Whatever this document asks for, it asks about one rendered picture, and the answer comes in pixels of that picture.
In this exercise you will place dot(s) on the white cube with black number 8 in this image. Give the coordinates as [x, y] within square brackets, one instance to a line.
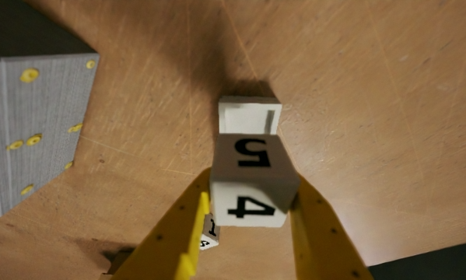
[210, 233]

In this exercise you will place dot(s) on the white cube with black number 4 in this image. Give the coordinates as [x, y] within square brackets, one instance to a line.
[253, 181]

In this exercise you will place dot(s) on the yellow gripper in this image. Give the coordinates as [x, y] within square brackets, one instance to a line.
[322, 248]

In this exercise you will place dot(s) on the open brown cardboard box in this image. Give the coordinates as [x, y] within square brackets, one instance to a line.
[118, 261]

